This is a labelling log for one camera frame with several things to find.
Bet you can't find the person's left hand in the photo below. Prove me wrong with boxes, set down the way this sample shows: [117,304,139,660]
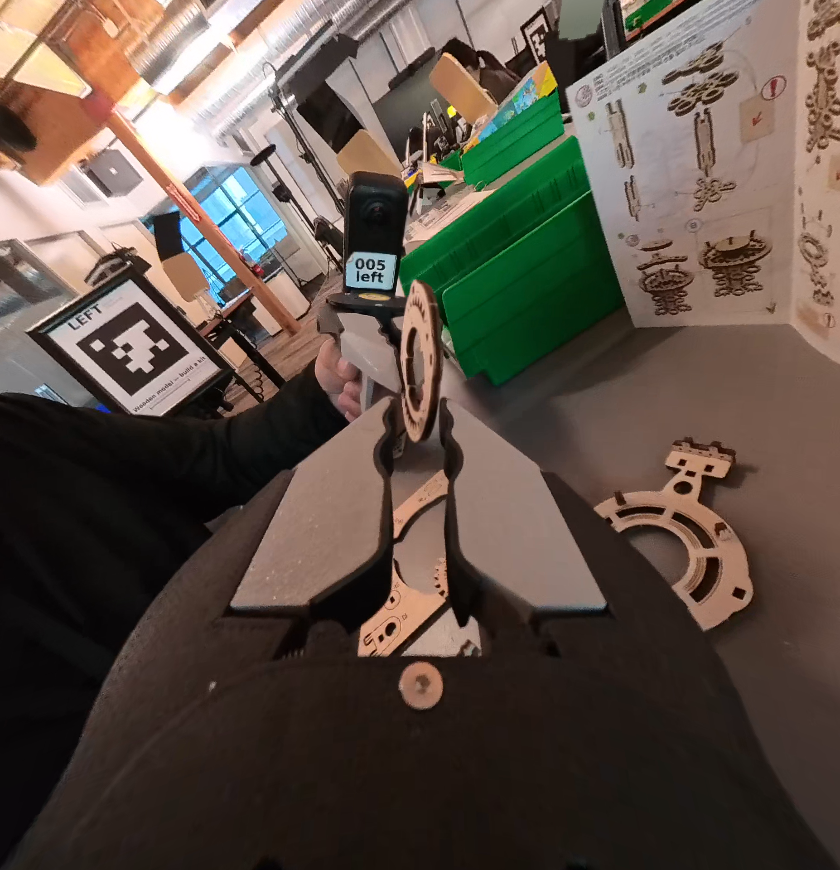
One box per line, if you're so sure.
[314,338,367,422]

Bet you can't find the green plastic bin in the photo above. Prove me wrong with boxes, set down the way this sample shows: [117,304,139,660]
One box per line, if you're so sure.
[459,88,565,189]
[442,190,626,387]
[401,135,592,327]

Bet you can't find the colourful printed box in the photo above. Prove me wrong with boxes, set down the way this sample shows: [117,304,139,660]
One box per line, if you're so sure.
[476,61,560,140]

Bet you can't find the wooden sheet with ship wheel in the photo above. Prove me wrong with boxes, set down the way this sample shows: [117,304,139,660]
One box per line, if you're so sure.
[357,468,485,659]

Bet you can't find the black softbox light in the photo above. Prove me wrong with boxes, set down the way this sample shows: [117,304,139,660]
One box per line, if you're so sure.
[294,34,367,154]

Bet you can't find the wooden ring gear square holes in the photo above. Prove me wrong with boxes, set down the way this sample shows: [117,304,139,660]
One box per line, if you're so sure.
[398,279,443,444]

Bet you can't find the wooden post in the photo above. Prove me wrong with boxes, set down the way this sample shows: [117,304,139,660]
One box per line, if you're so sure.
[107,112,302,337]

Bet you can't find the window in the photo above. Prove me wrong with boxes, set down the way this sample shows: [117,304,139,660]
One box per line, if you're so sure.
[182,163,292,273]

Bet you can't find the framed marker sign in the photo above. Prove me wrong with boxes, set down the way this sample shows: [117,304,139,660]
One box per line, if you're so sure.
[27,271,234,417]

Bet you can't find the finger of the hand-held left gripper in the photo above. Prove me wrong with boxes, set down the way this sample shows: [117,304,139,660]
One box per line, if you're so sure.
[340,318,405,417]

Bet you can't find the round wooden frame with handle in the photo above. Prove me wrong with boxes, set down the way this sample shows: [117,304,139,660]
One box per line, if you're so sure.
[593,438,755,633]

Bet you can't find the black wall speaker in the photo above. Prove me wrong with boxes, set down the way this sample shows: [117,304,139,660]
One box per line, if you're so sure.
[83,150,145,198]

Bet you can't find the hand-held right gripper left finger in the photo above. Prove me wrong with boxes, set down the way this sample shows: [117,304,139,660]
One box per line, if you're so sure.
[228,397,402,623]

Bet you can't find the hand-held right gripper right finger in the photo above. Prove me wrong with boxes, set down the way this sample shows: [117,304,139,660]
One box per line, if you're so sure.
[438,400,608,629]

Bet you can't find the folded paper instruction sheet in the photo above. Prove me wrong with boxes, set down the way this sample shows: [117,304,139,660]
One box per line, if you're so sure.
[565,0,840,354]

